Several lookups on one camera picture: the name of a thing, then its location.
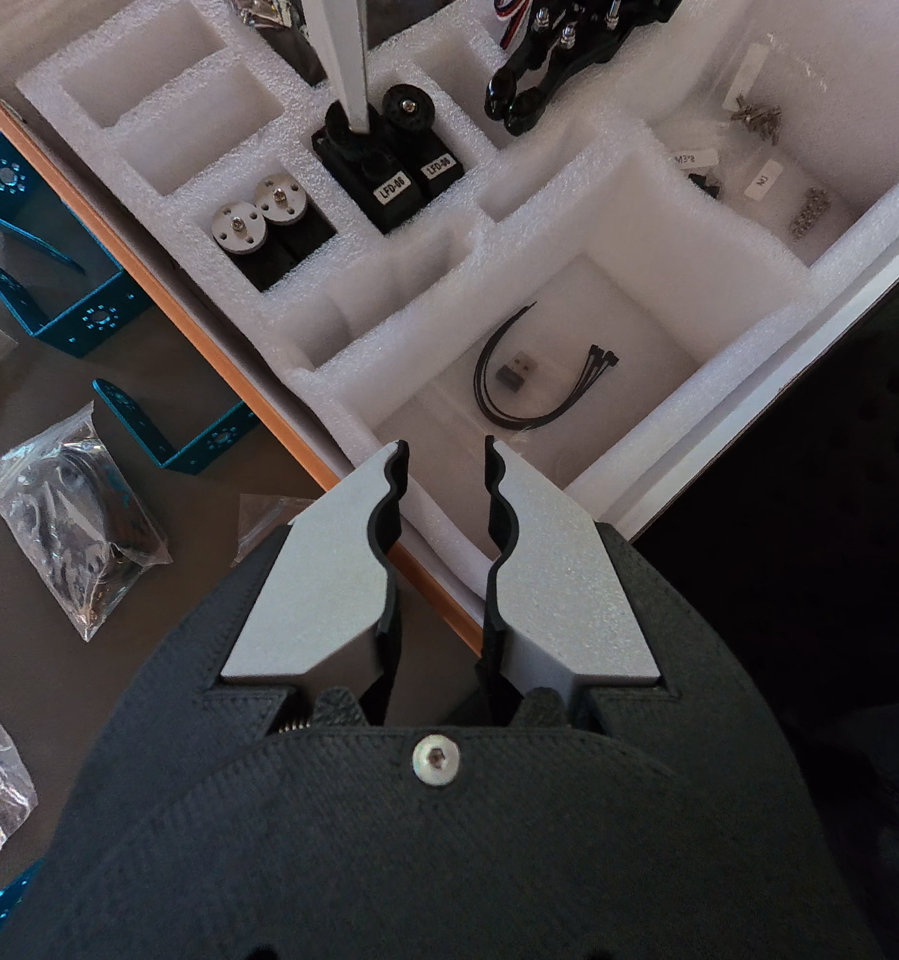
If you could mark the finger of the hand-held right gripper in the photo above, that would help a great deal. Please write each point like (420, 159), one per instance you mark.
(341, 60)

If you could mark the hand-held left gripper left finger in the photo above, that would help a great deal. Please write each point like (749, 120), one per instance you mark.
(314, 600)

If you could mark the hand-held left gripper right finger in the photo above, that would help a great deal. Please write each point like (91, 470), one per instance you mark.
(569, 600)

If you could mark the black labelled servo motor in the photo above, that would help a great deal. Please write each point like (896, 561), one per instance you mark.
(374, 187)
(434, 157)

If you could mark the white foam-lined kit box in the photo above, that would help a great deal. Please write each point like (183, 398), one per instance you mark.
(569, 225)

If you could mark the brown desk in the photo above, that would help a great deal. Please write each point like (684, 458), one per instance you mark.
(104, 675)

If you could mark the clear bag of dark parts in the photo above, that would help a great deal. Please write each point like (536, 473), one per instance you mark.
(284, 52)

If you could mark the small flat clear bag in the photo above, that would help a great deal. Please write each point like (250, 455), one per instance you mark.
(269, 517)

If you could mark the servo with metal round horn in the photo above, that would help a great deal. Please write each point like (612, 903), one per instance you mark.
(239, 232)
(284, 201)

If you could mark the black perforated chair seat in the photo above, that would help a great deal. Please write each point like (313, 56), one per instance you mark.
(794, 600)

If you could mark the black metal toy claw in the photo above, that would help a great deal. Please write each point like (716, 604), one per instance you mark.
(569, 67)

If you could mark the small grey usb dongle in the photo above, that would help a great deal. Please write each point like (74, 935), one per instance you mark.
(515, 371)

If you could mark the clear bag of black parts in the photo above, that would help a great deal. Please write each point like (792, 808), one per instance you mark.
(82, 517)

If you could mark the small bag of black nuts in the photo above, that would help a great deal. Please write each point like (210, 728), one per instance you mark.
(701, 180)

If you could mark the small bag of silver screws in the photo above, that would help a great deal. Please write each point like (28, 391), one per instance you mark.
(757, 112)

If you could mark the small bag of silver nuts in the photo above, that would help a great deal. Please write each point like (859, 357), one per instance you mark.
(809, 214)

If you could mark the blue metal u bracket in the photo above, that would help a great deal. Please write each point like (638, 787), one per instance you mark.
(101, 319)
(209, 442)

